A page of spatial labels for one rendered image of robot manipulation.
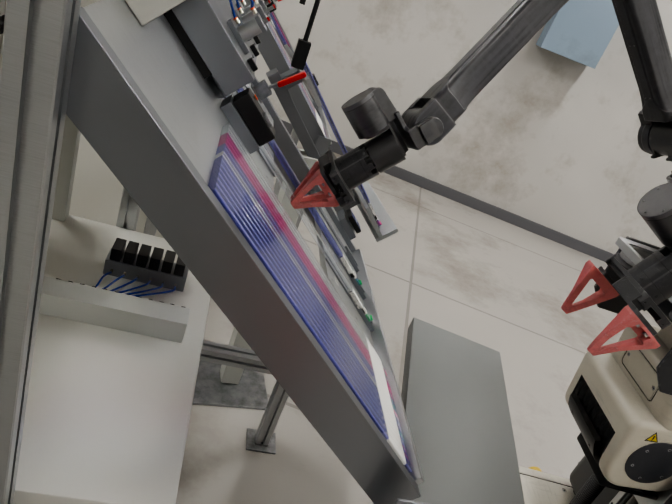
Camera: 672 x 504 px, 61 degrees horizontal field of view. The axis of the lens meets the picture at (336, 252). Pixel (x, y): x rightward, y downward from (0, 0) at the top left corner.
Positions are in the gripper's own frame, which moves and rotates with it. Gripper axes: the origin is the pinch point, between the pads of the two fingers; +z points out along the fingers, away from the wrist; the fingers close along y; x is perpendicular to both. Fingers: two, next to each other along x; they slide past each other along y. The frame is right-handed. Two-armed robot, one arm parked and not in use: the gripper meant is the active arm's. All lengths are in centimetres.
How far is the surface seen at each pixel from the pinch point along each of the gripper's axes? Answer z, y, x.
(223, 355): 47, -31, 41
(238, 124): -1.0, 7.3, -17.8
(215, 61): -3.0, 5.7, -26.4
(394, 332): 21, -107, 122
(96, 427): 37.5, 26.7, 4.3
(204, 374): 71, -56, 61
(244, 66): -6.0, 5.7, -23.8
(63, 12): -3, 42, -39
